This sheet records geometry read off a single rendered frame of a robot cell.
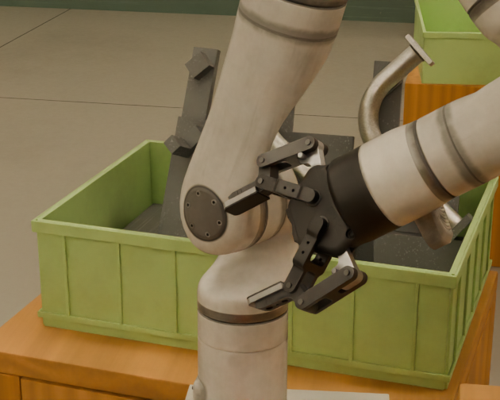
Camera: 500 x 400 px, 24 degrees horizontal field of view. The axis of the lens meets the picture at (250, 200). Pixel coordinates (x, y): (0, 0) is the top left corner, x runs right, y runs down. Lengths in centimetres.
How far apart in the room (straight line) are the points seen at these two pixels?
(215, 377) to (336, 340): 45
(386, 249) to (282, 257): 59
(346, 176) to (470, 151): 10
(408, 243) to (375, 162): 80
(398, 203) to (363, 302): 64
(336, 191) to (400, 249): 79
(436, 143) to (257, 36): 20
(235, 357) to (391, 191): 30
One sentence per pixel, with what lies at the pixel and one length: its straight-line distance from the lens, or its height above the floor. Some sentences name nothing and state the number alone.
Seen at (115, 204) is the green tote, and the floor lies 90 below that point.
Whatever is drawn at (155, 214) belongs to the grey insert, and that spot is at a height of 85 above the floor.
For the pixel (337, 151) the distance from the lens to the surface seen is 180.
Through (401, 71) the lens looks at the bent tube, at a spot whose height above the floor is 116.
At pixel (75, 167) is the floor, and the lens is 493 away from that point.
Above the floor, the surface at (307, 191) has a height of 124.
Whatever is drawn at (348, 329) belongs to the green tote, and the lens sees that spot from 158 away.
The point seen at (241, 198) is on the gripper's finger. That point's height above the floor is 122.
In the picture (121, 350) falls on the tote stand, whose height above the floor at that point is 79.
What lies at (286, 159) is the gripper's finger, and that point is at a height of 125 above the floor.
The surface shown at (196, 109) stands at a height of 105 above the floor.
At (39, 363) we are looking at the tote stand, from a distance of 168.
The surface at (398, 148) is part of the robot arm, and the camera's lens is 92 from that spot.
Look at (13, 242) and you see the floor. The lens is 419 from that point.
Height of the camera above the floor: 157
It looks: 20 degrees down
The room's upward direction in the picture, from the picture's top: straight up
